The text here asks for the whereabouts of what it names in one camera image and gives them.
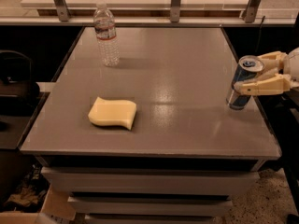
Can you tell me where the clear plastic water bottle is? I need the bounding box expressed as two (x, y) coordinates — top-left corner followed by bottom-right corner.
(93, 2), (120, 66)

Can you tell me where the left metal bracket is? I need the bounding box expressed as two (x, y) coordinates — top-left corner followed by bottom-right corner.
(53, 0), (70, 21)

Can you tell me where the blue silver redbull can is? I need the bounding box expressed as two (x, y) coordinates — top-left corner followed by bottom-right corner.
(226, 55), (264, 110)

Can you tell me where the grey drawer cabinet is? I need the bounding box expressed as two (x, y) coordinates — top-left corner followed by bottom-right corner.
(21, 28), (280, 224)

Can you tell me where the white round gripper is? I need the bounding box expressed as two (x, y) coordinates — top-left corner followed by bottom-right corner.
(234, 48), (299, 96)

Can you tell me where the cardboard box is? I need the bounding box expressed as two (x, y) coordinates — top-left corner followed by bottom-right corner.
(0, 186), (76, 224)

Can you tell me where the middle metal bracket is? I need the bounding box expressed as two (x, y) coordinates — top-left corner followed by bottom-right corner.
(170, 0), (181, 22)

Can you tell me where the metal bracket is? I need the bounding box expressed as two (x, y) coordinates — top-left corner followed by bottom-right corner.
(53, 0), (70, 21)
(170, 0), (181, 22)
(241, 0), (262, 23)

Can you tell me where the yellow sponge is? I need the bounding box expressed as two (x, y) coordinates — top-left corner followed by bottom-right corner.
(88, 97), (136, 130)

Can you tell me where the right metal bracket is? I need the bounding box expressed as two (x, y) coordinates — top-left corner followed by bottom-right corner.
(241, 0), (262, 23)

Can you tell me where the black chair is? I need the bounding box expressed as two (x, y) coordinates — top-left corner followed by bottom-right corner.
(0, 49), (40, 103)

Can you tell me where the black cable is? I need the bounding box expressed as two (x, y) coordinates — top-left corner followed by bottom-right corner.
(253, 15), (266, 56)

